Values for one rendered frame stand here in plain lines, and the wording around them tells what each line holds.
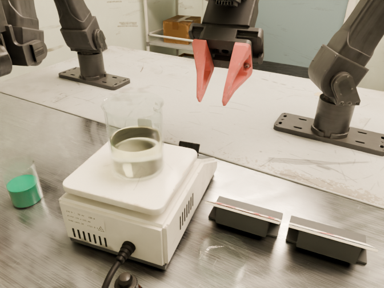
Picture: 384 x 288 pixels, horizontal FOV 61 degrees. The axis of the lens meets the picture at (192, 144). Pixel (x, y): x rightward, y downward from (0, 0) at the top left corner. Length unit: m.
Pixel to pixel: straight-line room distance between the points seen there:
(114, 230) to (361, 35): 0.46
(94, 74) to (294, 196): 0.60
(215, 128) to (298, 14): 2.67
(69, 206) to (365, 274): 0.33
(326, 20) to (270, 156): 2.70
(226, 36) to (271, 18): 2.87
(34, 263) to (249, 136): 0.41
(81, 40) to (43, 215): 0.48
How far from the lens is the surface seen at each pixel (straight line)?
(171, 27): 2.67
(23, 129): 0.71
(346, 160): 0.61
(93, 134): 0.65
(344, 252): 0.41
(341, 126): 0.64
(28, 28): 0.66
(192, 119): 0.68
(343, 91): 0.59
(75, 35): 0.85
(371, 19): 0.60
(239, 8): 0.48
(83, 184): 0.37
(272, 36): 3.34
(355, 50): 0.59
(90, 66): 0.88
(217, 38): 0.46
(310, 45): 3.27
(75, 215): 0.39
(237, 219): 0.41
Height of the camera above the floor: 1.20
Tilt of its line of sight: 31 degrees down
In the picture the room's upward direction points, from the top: 1 degrees clockwise
